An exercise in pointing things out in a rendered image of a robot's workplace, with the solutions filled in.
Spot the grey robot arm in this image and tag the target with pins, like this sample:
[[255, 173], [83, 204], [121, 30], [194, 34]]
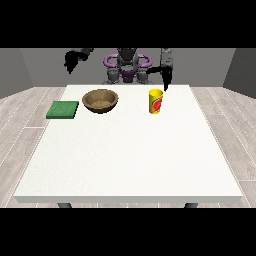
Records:
[[85, 52], [166, 57]]

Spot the yellow cup with melon print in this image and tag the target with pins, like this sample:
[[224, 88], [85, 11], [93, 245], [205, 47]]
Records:
[[155, 101]]

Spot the grey robot trunk purple rings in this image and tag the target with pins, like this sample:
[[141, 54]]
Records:
[[127, 71]]

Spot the green square pad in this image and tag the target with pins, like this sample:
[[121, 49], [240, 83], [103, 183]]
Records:
[[62, 109]]

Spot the brown wooden bowl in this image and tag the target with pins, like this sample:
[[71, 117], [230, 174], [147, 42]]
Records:
[[100, 100]]

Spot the dark table leg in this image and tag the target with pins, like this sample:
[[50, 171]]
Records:
[[191, 205], [64, 205]]

